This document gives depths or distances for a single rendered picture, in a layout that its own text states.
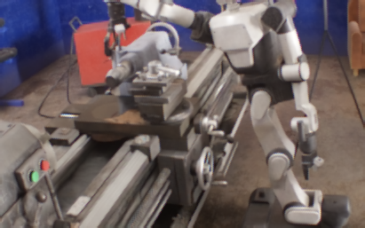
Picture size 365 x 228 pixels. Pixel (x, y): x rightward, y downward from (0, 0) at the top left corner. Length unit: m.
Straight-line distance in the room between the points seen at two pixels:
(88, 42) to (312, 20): 2.86
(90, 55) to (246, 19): 3.13
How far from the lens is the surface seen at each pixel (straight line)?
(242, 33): 1.91
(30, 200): 1.17
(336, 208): 2.38
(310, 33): 5.78
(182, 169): 1.98
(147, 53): 2.33
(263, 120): 2.10
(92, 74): 4.90
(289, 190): 2.33
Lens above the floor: 1.79
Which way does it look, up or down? 25 degrees down
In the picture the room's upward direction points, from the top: 6 degrees counter-clockwise
